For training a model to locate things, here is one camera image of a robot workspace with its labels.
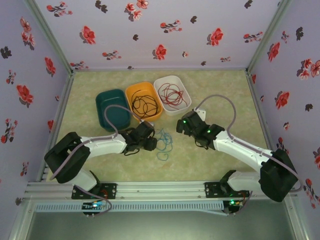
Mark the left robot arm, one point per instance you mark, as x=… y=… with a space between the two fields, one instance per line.
x=105 y=147

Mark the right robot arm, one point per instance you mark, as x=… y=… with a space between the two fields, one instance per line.
x=240 y=150

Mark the white plastic bin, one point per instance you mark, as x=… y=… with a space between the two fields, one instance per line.
x=175 y=111

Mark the teal plastic bin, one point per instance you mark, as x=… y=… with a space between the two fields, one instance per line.
x=112 y=117

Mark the orange plastic bin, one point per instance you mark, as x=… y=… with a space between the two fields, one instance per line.
x=142 y=88

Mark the controller board with LED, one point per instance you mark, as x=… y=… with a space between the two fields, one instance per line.
x=232 y=203
x=93 y=206

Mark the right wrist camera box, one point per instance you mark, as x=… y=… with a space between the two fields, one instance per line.
x=200 y=113

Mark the long aluminium mounting rail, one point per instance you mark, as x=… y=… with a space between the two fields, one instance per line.
x=160 y=190

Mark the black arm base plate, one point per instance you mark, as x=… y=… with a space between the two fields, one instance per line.
x=110 y=191
x=212 y=190

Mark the thin aluminium wall rail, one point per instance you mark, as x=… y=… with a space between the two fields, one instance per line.
x=160 y=69

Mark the aluminium side rail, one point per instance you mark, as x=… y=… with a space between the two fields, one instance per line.
x=61 y=107
x=256 y=100

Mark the aluminium frame post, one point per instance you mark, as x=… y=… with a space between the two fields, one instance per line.
x=51 y=37
x=266 y=37

